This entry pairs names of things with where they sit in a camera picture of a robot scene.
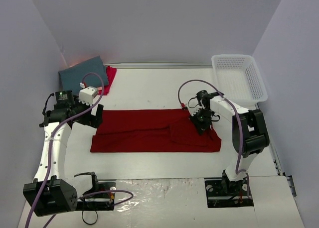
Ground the thin black cable loop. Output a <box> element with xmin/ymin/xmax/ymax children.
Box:
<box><xmin>81</xmin><ymin>208</ymin><xmax>98</xmax><ymax>225</ymax></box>

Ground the folded teal t shirt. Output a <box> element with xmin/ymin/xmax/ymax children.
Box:
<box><xmin>59</xmin><ymin>56</ymin><xmax>109</xmax><ymax>94</ymax></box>

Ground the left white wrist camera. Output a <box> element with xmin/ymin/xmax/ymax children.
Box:
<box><xmin>78</xmin><ymin>87</ymin><xmax>98</xmax><ymax>106</ymax></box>

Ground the red t shirt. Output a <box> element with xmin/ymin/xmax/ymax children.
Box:
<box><xmin>90</xmin><ymin>109</ymin><xmax>221</xmax><ymax>153</ymax></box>
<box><xmin>103</xmin><ymin>66</ymin><xmax>117</xmax><ymax>96</ymax></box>

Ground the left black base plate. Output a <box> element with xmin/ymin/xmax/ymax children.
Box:
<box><xmin>70</xmin><ymin>180</ymin><xmax>116</xmax><ymax>211</ymax></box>

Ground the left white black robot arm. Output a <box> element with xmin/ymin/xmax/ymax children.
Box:
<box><xmin>23</xmin><ymin>87</ymin><xmax>103</xmax><ymax>217</ymax></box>

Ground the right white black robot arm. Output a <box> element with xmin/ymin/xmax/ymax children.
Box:
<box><xmin>187</xmin><ymin>90</ymin><xmax>270</xmax><ymax>195</ymax></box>

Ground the white plastic basket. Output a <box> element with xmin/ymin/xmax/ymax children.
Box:
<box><xmin>211</xmin><ymin>54</ymin><xmax>268</xmax><ymax>107</ymax></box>

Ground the folded red t shirt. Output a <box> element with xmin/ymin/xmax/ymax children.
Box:
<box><xmin>103</xmin><ymin>66</ymin><xmax>117</xmax><ymax>96</ymax></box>

